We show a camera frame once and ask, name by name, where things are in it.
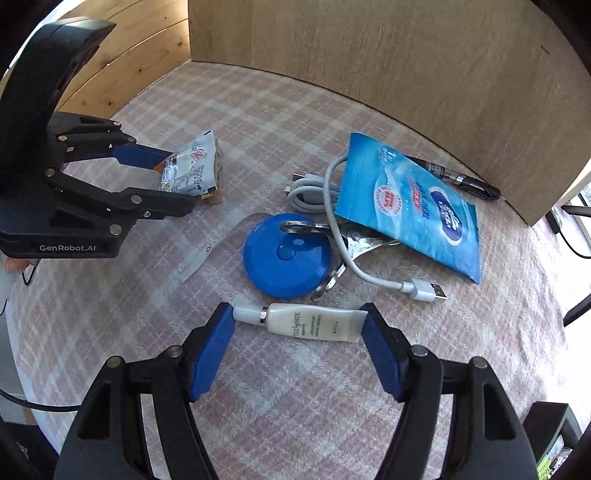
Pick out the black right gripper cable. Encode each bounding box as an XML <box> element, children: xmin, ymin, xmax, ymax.
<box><xmin>0</xmin><ymin>388</ymin><xmax>86</xmax><ymax>412</ymax></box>

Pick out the white usb cable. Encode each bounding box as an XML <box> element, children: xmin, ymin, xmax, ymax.
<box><xmin>284</xmin><ymin>154</ymin><xmax>448</xmax><ymax>305</ymax></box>

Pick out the black marker pen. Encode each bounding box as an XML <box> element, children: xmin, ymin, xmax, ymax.
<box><xmin>404</xmin><ymin>154</ymin><xmax>502</xmax><ymax>201</ymax></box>

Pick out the blue wet wipe packet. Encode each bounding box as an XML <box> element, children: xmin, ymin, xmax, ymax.
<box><xmin>333</xmin><ymin>132</ymin><xmax>482</xmax><ymax>284</ymax></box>

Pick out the person's left hand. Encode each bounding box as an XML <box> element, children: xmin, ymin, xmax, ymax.
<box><xmin>1</xmin><ymin>257</ymin><xmax>42</xmax><ymax>277</ymax></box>

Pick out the white cream tube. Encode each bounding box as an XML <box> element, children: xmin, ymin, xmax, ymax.
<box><xmin>232</xmin><ymin>302</ymin><xmax>369</xmax><ymax>344</ymax></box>

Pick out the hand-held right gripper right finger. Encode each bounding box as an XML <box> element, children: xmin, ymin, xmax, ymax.
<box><xmin>359</xmin><ymin>303</ymin><xmax>539</xmax><ymax>480</ymax></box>

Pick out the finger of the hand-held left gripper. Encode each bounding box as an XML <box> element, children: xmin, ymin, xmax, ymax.
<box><xmin>50</xmin><ymin>112</ymin><xmax>175</xmax><ymax>174</ymax></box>
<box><xmin>47</xmin><ymin>172</ymin><xmax>198</xmax><ymax>232</ymax></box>

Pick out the black rectangular tray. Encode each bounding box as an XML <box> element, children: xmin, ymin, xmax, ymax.
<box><xmin>522</xmin><ymin>401</ymin><xmax>585</xmax><ymax>480</ymax></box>

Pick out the light wooden board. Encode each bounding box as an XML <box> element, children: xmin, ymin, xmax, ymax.
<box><xmin>188</xmin><ymin>0</ymin><xmax>591</xmax><ymax>227</ymax></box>

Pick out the white snack packet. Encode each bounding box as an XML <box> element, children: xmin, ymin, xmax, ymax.
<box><xmin>157</xmin><ymin>130</ymin><xmax>225</xmax><ymax>206</ymax></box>

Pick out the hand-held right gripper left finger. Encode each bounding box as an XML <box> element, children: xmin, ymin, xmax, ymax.
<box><xmin>53</xmin><ymin>302</ymin><xmax>236</xmax><ymax>480</ymax></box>

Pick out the blue round tape measure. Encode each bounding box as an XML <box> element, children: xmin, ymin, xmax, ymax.
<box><xmin>179</xmin><ymin>211</ymin><xmax>332</xmax><ymax>298</ymax></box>

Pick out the wooden plank panel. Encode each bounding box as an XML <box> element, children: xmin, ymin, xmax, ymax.
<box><xmin>51</xmin><ymin>0</ymin><xmax>192</xmax><ymax>123</ymax></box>

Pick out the silver metal clip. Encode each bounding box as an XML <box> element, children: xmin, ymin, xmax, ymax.
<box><xmin>279</xmin><ymin>219</ymin><xmax>402</xmax><ymax>301</ymax></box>

